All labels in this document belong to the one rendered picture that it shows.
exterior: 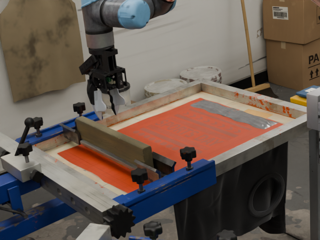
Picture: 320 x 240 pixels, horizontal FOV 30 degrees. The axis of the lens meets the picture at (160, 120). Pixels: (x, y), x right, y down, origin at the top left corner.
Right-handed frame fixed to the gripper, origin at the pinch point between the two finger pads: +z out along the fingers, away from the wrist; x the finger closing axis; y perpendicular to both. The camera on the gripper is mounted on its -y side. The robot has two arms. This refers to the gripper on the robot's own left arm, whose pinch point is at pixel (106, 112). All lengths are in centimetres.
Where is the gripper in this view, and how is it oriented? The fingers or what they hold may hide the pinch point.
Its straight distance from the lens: 172.5
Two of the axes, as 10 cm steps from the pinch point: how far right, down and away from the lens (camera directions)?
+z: 1.0, 9.2, 3.8
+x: 7.8, -3.1, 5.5
